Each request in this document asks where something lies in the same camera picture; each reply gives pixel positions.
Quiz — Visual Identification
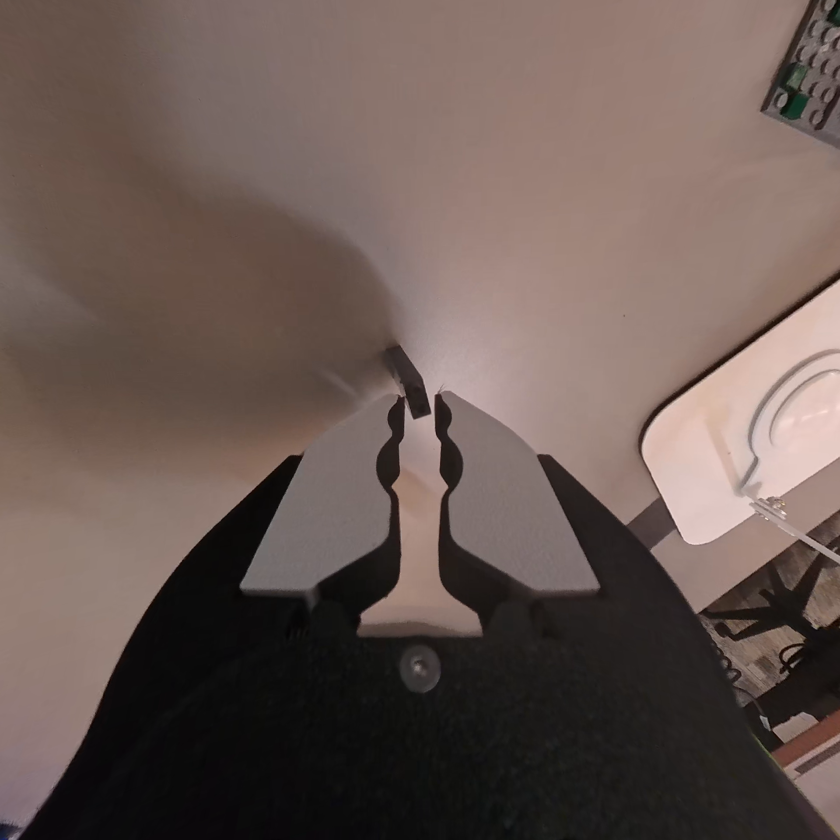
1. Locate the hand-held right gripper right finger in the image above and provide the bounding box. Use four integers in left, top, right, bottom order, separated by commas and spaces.
433, 390, 603, 617

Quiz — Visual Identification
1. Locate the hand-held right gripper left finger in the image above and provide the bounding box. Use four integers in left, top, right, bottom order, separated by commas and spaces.
240, 394, 405, 617

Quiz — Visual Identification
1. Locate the long grey toy brick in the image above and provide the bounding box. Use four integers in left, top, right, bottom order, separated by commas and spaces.
385, 346, 433, 422

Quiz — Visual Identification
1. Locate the black star chair base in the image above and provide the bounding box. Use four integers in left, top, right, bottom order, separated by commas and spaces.
702, 557, 840, 730

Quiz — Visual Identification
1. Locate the grey studded baseplate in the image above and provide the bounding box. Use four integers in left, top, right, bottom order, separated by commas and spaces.
760, 0, 840, 147

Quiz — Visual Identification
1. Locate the grey desk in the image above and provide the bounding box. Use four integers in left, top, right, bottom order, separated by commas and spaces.
0, 0, 840, 834

